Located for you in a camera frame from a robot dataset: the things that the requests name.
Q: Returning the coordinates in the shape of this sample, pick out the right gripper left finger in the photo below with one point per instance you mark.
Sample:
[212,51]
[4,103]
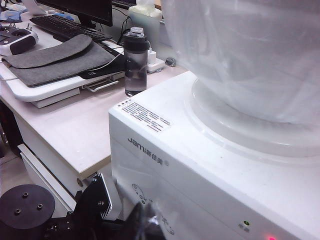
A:
[135,225]

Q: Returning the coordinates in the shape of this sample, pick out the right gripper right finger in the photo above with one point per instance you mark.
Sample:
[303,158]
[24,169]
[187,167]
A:
[153,227]

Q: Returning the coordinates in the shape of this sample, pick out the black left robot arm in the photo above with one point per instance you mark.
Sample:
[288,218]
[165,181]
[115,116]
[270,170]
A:
[25,207]

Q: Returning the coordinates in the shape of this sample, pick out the white water dispenser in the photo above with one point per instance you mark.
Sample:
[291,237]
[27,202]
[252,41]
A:
[200,175]

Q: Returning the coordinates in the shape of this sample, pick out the plastic-covered water jug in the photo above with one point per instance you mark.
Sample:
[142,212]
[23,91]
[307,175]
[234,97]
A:
[245,55]

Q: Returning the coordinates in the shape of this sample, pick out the frosted desk partition panel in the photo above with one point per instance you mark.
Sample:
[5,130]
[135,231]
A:
[147,30]

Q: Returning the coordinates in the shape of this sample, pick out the black mouse pad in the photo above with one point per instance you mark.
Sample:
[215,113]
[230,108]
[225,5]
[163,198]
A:
[105,71]

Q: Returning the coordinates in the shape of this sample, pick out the grey bottle with black lid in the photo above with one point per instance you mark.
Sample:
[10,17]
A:
[135,62]

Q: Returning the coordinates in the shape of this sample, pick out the white power adapter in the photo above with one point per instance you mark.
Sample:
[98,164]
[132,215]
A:
[155,63]

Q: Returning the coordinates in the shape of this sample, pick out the white laptop stand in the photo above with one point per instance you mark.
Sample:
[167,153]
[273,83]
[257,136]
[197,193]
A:
[37,92]

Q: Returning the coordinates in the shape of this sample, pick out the small black clip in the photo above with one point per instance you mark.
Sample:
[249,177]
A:
[170,61]

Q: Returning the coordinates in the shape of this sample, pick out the grey felt laptop sleeve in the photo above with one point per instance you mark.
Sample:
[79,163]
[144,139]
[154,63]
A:
[57,65]

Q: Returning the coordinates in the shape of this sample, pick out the black keyboard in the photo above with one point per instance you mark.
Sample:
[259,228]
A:
[65,27]

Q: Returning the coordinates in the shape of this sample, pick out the white foam box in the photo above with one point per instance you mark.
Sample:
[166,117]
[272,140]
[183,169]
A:
[145,7]

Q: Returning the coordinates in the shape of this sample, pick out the white remote controller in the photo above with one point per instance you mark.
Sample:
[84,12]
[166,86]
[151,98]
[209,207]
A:
[17,41]

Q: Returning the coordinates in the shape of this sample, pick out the black computer monitor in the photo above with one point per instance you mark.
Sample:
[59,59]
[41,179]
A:
[80,10]

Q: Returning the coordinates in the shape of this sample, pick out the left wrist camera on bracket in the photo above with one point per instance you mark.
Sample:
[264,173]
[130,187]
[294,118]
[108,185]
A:
[100,197]

